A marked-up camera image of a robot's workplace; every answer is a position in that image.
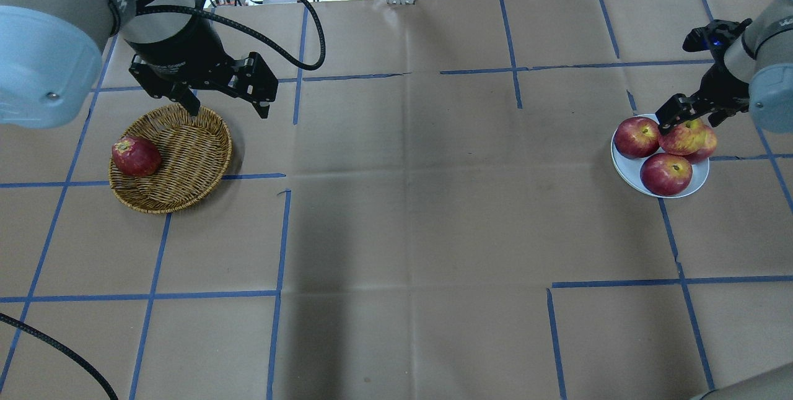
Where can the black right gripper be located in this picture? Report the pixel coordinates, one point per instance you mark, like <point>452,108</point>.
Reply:
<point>720,85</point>

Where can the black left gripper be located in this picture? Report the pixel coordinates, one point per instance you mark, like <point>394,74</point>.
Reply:
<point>179,47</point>

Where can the red yellow apple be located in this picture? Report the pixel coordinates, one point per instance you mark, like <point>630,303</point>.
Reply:
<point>684,139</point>

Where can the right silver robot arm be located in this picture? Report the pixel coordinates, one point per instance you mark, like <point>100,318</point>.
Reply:
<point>752,73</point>

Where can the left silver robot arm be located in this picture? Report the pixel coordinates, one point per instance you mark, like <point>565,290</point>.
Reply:
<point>52,56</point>

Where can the red apple on plate left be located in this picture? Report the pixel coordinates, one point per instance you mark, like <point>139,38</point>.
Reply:
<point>707,149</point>

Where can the red apple on plate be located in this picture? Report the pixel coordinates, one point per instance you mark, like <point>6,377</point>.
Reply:
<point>707,149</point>
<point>666,174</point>
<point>637,137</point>

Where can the woven wicker basket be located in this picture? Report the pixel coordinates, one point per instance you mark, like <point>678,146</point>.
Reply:
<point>196,153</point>

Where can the red apple on plate back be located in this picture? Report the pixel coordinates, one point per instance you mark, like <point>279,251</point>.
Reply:
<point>637,137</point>

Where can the red apple on plate front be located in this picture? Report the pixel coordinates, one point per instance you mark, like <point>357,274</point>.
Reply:
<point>666,174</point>

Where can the light blue plate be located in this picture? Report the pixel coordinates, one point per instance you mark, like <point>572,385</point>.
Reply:
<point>629,169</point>

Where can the dark red apple in basket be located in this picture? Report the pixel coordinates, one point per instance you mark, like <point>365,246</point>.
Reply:
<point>136,156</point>

